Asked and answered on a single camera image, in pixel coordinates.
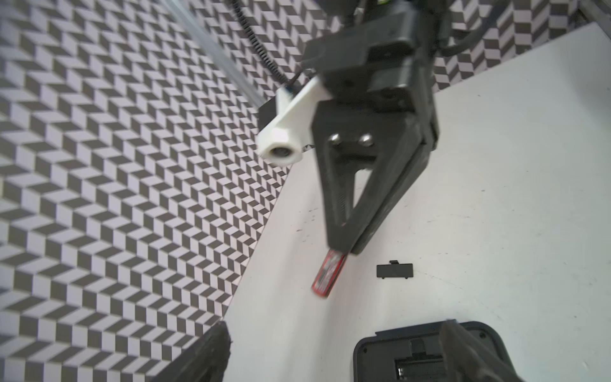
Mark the blue alarm clock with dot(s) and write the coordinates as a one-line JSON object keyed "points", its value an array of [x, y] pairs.
{"points": [[414, 353]]}

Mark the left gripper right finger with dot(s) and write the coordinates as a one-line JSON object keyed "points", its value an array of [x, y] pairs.
{"points": [[466, 359]]}

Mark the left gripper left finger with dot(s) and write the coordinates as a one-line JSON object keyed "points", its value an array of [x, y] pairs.
{"points": [[205, 360]]}

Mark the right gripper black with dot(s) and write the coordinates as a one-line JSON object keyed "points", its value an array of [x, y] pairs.
{"points": [[367, 160]]}

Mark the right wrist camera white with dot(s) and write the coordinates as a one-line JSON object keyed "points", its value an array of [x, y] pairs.
{"points": [[285, 123]]}

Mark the black battery cover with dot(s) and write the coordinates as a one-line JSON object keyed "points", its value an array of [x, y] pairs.
{"points": [[394, 269]]}

